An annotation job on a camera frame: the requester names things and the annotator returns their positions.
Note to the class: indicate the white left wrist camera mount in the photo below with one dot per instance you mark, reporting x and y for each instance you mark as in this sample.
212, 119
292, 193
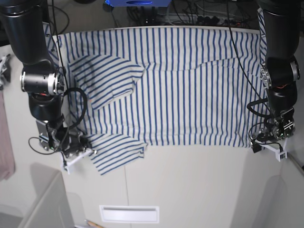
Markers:
276, 147

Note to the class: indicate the left white partition panel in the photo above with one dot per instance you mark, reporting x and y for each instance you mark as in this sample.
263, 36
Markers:
49, 210

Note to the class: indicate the pink cloth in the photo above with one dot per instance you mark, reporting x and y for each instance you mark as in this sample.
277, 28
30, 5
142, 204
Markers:
7, 162

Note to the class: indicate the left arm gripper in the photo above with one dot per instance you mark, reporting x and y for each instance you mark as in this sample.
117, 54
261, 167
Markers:
272, 129

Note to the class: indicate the white rectangular tray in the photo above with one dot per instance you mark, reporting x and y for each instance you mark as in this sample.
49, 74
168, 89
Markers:
130, 214

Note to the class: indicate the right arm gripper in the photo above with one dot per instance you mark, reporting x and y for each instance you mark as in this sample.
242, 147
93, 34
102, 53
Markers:
56, 137

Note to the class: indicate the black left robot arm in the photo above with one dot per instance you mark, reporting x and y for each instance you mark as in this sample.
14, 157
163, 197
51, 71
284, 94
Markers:
279, 71

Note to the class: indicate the blue device box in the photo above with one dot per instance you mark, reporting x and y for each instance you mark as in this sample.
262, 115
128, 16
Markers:
138, 3

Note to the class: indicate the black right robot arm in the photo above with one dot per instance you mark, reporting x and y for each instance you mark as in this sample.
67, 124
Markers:
41, 80

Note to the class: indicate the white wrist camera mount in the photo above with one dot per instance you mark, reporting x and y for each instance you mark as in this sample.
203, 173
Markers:
68, 163
276, 147

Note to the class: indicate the wooden pencil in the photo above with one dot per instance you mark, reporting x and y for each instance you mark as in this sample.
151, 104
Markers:
92, 224

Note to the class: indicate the white partition panel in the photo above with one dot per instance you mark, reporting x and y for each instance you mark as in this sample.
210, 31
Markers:
49, 210
271, 194

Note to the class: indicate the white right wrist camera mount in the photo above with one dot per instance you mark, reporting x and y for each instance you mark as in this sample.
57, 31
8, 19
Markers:
68, 163

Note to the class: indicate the blue white striped T-shirt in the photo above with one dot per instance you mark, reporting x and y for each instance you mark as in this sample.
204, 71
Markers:
161, 86

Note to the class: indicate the right white partition panel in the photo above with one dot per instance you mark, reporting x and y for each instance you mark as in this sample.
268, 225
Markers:
271, 194

